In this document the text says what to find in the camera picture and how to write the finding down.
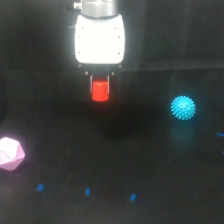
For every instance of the black backdrop curtain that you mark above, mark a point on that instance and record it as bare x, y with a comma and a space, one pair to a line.
173, 47

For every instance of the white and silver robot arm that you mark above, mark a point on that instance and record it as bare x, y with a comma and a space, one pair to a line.
98, 9

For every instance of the blue tape mark left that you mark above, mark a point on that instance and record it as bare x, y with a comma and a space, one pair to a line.
40, 187

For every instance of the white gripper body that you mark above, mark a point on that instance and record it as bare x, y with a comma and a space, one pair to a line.
99, 44

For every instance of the blue tape mark far right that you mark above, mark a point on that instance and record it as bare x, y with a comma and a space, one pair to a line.
220, 134

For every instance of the thin gripper finger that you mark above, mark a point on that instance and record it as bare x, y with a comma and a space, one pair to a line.
91, 80
108, 84

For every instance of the red octagonal block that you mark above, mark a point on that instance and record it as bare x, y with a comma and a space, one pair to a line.
100, 91

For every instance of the pink polyhedron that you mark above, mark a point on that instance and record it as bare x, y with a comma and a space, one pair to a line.
11, 154

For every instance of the blue tape mark middle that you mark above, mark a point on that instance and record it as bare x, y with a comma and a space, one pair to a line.
87, 191

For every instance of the blue tape mark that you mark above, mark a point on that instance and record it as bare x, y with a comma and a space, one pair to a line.
87, 191
220, 134
133, 197
40, 187

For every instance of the blue spiky ball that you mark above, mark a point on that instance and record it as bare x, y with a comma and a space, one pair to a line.
183, 108

